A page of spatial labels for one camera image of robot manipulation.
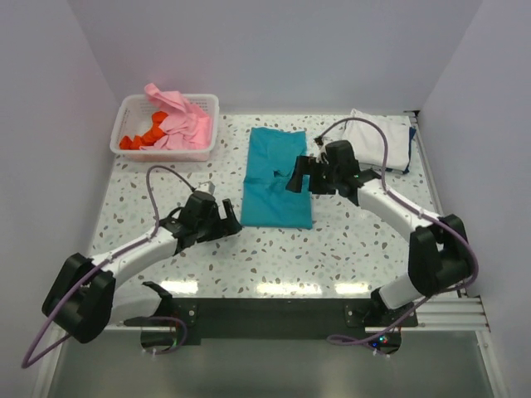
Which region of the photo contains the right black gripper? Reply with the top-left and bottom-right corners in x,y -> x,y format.
285,156 -> 339,196

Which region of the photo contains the teal t shirt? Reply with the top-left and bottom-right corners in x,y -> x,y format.
241,127 -> 313,230

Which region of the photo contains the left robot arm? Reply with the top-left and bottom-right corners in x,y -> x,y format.
41,190 -> 242,343

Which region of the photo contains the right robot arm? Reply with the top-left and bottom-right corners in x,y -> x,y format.
286,140 -> 476,326

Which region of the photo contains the pink t shirt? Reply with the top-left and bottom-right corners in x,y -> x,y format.
143,83 -> 212,151

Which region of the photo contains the orange t shirt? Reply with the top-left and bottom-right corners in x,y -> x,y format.
119,111 -> 168,150

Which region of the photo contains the white plastic basket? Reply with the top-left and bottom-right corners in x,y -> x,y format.
110,94 -> 220,163

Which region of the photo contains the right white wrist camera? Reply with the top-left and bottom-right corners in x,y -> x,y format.
314,137 -> 329,164

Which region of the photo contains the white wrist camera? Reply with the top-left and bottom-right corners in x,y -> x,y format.
314,137 -> 329,164
196,181 -> 215,196

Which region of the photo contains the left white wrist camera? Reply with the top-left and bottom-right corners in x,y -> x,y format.
196,181 -> 215,196

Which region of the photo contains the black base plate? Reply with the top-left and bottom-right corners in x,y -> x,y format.
124,296 -> 416,357

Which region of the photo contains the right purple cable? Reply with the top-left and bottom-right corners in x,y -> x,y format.
314,117 -> 480,347

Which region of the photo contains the purple cable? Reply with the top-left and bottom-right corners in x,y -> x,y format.
314,117 -> 480,347
20,165 -> 200,369

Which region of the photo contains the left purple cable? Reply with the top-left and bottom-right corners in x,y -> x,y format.
20,165 -> 200,369

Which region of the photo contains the aluminium frame rail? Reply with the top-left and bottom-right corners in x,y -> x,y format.
404,108 -> 494,332

